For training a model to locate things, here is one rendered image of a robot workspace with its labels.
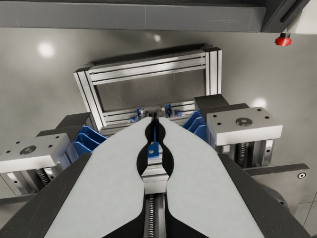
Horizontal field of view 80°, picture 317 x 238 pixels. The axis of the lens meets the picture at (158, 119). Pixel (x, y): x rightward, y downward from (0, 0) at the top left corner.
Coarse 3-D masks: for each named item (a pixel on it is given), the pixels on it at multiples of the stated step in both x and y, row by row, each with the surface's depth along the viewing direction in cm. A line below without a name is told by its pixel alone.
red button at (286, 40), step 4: (280, 36) 48; (284, 36) 48; (288, 36) 48; (276, 40) 49; (280, 40) 48; (284, 40) 47; (288, 40) 47; (276, 44) 49; (280, 44) 48; (284, 44) 48
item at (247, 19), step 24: (0, 0) 31; (24, 0) 31; (48, 0) 31; (72, 0) 31; (96, 0) 31; (120, 0) 32; (0, 24) 33; (24, 24) 33; (48, 24) 33; (72, 24) 33; (96, 24) 33; (120, 24) 33; (144, 24) 33; (168, 24) 33; (192, 24) 33; (216, 24) 33; (240, 24) 33
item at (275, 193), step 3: (267, 189) 41; (270, 189) 41; (273, 189) 41; (270, 192) 40; (273, 192) 40; (276, 192) 41; (273, 195) 40; (276, 195) 40; (279, 195) 41; (276, 198) 39; (279, 198) 40; (282, 198) 40; (279, 201) 40; (282, 201) 40; (285, 201) 41; (285, 204) 40; (285, 207) 40; (288, 207) 40; (288, 210) 40
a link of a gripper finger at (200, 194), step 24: (168, 120) 11; (168, 144) 9; (192, 144) 9; (168, 168) 9; (192, 168) 8; (216, 168) 8; (168, 192) 7; (192, 192) 7; (216, 192) 7; (168, 216) 6; (192, 216) 6; (216, 216) 6; (240, 216) 6
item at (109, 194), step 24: (144, 120) 11; (120, 144) 9; (144, 144) 9; (96, 168) 8; (120, 168) 8; (144, 168) 10; (72, 192) 7; (96, 192) 7; (120, 192) 7; (144, 192) 7; (72, 216) 6; (96, 216) 6; (120, 216) 6; (144, 216) 7
